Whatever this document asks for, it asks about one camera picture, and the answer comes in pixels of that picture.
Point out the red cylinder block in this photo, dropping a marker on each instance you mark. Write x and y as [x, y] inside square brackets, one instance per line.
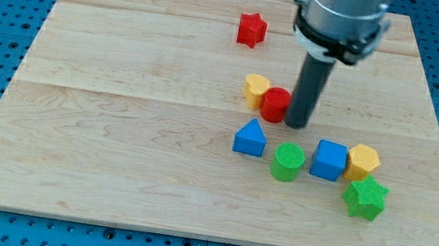
[274, 104]

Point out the yellow hexagon block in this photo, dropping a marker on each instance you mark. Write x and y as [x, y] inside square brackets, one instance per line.
[361, 161]

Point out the green star block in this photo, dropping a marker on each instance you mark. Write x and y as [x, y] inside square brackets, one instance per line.
[365, 198]

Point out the green cylinder block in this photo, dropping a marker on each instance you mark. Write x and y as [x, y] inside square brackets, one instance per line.
[287, 162]

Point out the red star block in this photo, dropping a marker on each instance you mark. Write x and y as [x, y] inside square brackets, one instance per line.
[251, 29]

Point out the yellow heart block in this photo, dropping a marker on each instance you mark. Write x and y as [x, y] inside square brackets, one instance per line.
[255, 89]

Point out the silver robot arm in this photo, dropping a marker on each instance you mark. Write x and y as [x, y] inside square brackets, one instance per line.
[330, 31]

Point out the blue cube block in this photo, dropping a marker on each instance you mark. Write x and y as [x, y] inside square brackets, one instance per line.
[328, 160]

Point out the blue triangle block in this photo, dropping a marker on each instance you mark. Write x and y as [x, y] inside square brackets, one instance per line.
[250, 139]

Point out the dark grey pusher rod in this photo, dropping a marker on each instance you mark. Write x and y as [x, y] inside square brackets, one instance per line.
[312, 78]

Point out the light wooden board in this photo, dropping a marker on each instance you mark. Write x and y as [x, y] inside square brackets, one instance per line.
[122, 113]

